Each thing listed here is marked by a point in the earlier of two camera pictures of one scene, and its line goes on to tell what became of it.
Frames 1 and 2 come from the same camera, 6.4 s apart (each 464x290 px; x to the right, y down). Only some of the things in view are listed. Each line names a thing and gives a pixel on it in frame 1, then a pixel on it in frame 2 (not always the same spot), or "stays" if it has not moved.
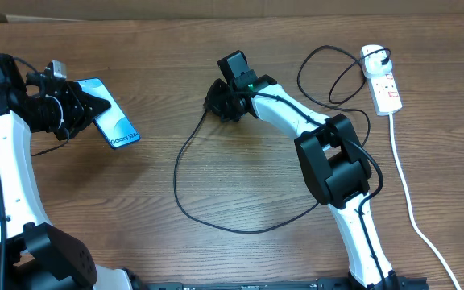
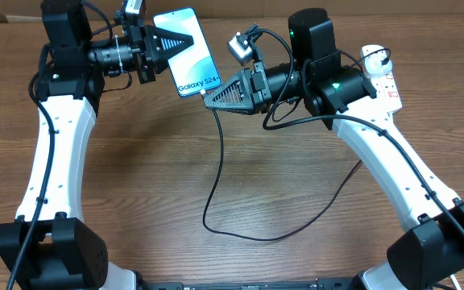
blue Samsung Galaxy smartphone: [115, 128] → [194, 69]
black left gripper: [80, 104] → [147, 41]
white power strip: [385, 94] stays
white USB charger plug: [372, 64] stays
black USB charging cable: [206, 224] → [321, 210]
